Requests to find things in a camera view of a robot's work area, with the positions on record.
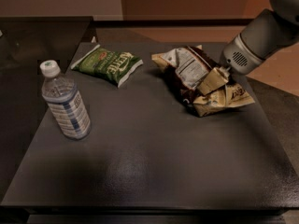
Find brown chip bag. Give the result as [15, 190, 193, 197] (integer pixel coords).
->
[151, 46, 254, 117]

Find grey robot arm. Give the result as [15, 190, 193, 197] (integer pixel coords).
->
[199, 0, 299, 94]

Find green chip bag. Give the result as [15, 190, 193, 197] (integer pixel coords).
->
[71, 45, 143, 88]

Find clear plastic water bottle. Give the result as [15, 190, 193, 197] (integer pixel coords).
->
[40, 60, 91, 140]

